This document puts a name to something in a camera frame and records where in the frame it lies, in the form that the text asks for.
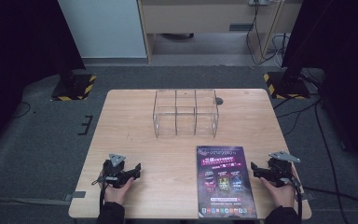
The black yellow striped stand base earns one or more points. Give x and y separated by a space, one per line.
74 87
287 85

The dark round chair base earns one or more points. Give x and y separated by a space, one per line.
177 36

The person's left hand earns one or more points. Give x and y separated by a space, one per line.
116 194

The purple glossy magazine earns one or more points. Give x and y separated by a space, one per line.
223 180

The light wooden desk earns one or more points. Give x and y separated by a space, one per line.
199 15

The grey tape strip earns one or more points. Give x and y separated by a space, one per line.
74 195
309 196

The person's right hand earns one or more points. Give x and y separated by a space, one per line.
281 194

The white panel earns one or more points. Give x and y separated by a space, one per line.
105 28

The white power strip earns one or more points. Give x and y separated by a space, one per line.
258 2

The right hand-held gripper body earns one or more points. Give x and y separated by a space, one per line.
278 172

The clear acrylic divided organizer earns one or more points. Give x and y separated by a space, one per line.
176 113

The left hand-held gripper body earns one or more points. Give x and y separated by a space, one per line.
113 175

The black curtain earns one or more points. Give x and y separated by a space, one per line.
18 56
338 46

